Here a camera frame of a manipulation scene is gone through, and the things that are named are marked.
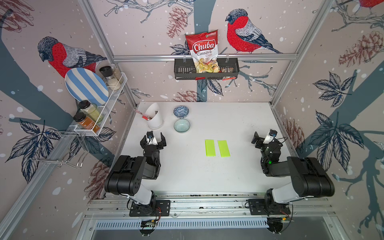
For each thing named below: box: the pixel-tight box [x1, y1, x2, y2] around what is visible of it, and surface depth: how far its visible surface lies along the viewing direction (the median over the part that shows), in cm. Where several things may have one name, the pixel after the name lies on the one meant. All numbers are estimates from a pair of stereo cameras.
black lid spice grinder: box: [99, 65, 121, 91], surface depth 83 cm
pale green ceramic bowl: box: [173, 119, 191, 134], surface depth 106 cm
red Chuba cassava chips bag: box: [185, 29, 220, 74], surface depth 83 cm
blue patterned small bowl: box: [173, 105, 190, 119], surface depth 116 cm
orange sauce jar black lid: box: [73, 112, 101, 133], surface depth 62 cm
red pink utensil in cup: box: [134, 109, 152, 121], surface depth 102 cm
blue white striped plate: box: [64, 67, 109, 107], surface depth 73 cm
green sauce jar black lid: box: [76, 100, 104, 123], surface depth 66 cm
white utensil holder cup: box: [145, 102, 164, 130], surface depth 104 cm
